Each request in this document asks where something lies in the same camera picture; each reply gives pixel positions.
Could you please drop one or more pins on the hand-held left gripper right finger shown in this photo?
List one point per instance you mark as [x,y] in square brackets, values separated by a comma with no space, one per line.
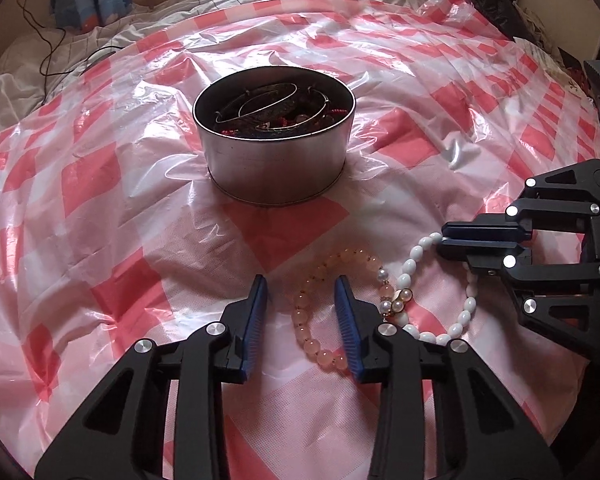
[350,335]

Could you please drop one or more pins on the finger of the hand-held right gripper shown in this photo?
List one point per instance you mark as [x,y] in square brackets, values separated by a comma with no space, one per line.
[480,252]
[485,232]

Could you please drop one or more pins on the silver metal bangle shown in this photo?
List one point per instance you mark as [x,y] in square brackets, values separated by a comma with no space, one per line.
[325,105]
[292,97]

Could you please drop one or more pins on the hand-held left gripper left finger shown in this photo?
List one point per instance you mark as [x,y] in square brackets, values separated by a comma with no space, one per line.
[252,332]

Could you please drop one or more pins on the red checkered plastic sheet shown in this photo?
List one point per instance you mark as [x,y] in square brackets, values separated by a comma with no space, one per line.
[105,185]

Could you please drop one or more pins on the round metal tin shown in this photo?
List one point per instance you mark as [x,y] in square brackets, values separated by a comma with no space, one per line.
[275,165]

